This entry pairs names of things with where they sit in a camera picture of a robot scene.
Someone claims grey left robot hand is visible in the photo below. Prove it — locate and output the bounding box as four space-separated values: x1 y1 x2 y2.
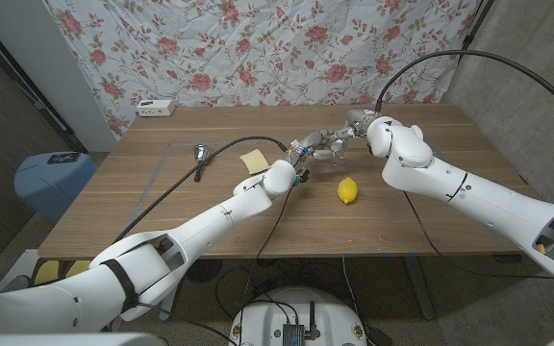
289 128 348 170

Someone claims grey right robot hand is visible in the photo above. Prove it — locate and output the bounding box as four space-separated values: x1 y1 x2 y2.
327 109 384 150

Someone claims clear medicine bottle white cap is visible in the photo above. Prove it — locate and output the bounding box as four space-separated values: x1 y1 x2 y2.
317 139 348 165

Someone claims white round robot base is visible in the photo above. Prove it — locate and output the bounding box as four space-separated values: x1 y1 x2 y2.
227 286 368 346

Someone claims yellow lemon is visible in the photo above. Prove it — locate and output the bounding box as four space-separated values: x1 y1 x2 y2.
337 177 359 205

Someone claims yellow sponge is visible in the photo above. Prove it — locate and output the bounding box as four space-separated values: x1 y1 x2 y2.
239 148 271 175

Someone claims floral backdrop cloth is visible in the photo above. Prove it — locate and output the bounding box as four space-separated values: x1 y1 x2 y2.
45 0 480 138

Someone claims black stand pole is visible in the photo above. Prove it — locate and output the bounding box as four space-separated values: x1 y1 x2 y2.
458 0 495 62
0 16 88 154

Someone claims white power strip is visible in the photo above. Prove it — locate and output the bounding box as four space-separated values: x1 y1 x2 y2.
136 98 177 118

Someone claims black round floor fan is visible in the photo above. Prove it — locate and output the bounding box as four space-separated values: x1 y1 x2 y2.
185 259 224 284

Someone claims grey table leg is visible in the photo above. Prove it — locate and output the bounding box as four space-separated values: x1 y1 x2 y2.
401 257 436 321

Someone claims black electronics box with antenna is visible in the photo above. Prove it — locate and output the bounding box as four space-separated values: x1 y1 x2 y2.
282 301 321 346

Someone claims white table leg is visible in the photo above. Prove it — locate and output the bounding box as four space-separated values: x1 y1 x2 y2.
159 285 185 322

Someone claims black device on bin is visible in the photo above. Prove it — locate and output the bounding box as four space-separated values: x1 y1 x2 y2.
46 151 82 165

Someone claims blue bin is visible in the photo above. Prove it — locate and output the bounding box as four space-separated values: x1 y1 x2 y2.
13 151 99 225

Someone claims yellow and white floor object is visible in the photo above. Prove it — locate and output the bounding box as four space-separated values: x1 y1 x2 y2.
7 248 90 285

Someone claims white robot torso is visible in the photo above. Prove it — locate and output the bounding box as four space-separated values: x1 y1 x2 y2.
0 331 168 346

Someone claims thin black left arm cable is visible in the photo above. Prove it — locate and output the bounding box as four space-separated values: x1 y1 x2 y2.
255 185 296 263

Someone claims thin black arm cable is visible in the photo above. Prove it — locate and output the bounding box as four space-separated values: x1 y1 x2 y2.
403 190 554 284
255 185 296 263

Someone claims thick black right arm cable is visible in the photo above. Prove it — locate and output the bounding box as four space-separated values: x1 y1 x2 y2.
374 49 554 127

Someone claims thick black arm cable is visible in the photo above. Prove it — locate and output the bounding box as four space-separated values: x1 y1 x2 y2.
112 136 289 242
374 49 554 127

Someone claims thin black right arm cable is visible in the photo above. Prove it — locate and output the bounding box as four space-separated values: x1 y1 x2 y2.
403 190 554 284

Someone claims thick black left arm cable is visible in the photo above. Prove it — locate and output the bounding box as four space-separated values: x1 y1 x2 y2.
112 136 289 242

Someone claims straight black floor cable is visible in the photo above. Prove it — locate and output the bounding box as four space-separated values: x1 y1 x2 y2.
341 257 372 337

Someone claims looped black floor cable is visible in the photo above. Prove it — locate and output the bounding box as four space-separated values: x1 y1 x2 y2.
214 266 302 328

